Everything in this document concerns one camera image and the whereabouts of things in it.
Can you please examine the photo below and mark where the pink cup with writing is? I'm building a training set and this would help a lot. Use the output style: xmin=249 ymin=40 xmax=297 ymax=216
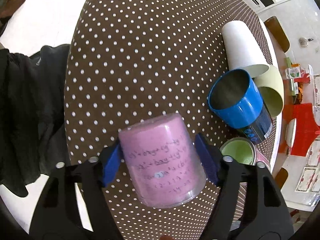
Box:
xmin=118 ymin=113 xmax=206 ymax=209

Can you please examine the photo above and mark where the pink green labelled cup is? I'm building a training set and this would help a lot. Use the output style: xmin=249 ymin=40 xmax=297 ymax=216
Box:
xmin=220 ymin=137 xmax=271 ymax=171

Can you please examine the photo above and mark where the blue cup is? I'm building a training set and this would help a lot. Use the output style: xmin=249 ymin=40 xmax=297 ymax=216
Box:
xmin=207 ymin=69 xmax=273 ymax=145

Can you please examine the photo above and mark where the pale green cup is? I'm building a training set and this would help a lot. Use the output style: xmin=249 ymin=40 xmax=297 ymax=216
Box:
xmin=254 ymin=64 xmax=284 ymax=118

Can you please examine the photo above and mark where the white cup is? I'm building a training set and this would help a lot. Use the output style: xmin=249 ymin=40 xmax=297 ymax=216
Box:
xmin=222 ymin=21 xmax=270 ymax=78

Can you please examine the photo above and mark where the wooden chair right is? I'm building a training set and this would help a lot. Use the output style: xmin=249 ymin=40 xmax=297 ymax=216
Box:
xmin=274 ymin=167 xmax=289 ymax=189

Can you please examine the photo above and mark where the wooden chair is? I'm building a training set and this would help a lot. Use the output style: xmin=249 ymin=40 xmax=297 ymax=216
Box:
xmin=274 ymin=167 xmax=289 ymax=189
xmin=264 ymin=16 xmax=290 ymax=53

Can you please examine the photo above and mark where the white ceramic bowl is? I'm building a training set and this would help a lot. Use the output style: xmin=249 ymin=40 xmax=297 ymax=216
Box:
xmin=285 ymin=118 xmax=297 ymax=148

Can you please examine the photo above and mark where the red gift box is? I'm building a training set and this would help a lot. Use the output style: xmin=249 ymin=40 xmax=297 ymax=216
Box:
xmin=282 ymin=103 xmax=319 ymax=157

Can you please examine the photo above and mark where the black clothing on floor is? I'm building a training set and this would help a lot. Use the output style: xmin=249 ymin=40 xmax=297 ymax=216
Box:
xmin=1 ymin=44 xmax=70 ymax=197

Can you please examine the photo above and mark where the wooden chair left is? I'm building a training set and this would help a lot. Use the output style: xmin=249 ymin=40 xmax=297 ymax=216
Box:
xmin=264 ymin=16 xmax=290 ymax=53

